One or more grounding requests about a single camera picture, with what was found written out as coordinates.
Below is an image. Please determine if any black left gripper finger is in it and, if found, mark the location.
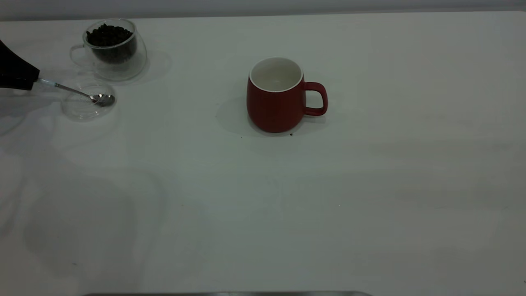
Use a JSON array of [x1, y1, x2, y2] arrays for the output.
[[0, 39, 41, 79], [0, 76, 39, 91]]

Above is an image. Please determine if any metal spoon with white handle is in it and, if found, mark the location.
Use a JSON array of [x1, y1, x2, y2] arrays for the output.
[[37, 78, 116, 107]]

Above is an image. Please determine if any red ceramic mug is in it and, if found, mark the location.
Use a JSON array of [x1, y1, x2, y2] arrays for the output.
[[247, 58, 328, 134]]

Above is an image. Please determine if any heap of coffee beans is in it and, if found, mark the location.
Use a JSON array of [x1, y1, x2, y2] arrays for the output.
[[86, 24, 138, 64]]

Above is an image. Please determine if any clear glass cup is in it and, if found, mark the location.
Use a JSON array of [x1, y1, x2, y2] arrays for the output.
[[69, 18, 148, 81]]

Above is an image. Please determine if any clear glass saucer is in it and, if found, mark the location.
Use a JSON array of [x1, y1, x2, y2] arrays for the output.
[[61, 81, 117, 121]]

